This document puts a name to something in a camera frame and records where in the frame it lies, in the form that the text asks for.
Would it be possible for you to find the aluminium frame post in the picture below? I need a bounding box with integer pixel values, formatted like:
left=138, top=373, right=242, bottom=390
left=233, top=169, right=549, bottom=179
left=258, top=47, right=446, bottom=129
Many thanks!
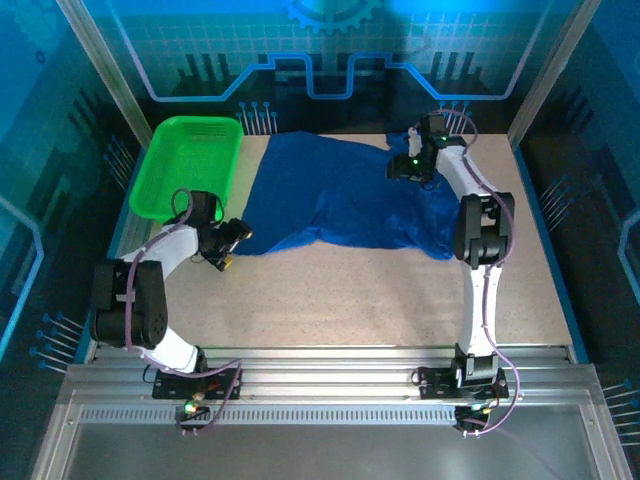
left=507, top=0, right=601, bottom=146
left=54, top=0, right=154, bottom=146

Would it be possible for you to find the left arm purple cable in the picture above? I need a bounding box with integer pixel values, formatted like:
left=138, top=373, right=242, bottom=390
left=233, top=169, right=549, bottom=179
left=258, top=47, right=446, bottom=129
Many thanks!
left=122, top=187, right=246, bottom=436

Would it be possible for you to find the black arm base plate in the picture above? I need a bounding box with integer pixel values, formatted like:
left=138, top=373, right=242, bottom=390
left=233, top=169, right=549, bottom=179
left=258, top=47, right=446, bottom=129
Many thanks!
left=417, top=367, right=510, bottom=401
left=152, top=367, right=244, bottom=401

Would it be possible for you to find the controller board with LEDs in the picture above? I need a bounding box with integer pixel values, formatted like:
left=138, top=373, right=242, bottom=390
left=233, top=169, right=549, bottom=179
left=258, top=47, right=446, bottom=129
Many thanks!
left=174, top=394, right=211, bottom=436
left=453, top=402, right=494, bottom=437

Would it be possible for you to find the slotted cable duct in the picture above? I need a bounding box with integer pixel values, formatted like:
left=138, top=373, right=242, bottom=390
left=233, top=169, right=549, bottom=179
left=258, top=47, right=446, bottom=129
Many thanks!
left=79, top=407, right=461, bottom=426

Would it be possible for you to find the blue t-shirt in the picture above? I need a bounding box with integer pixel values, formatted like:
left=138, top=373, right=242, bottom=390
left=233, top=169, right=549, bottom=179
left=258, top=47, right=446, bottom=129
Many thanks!
left=233, top=130, right=464, bottom=261

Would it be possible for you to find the green plastic basket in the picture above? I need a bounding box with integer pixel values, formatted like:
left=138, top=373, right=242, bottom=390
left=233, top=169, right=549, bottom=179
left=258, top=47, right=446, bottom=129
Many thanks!
left=128, top=115, right=245, bottom=224

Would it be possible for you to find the aluminium rail frame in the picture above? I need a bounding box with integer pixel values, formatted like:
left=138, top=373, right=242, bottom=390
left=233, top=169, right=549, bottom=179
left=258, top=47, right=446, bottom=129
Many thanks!
left=29, top=344, right=632, bottom=480

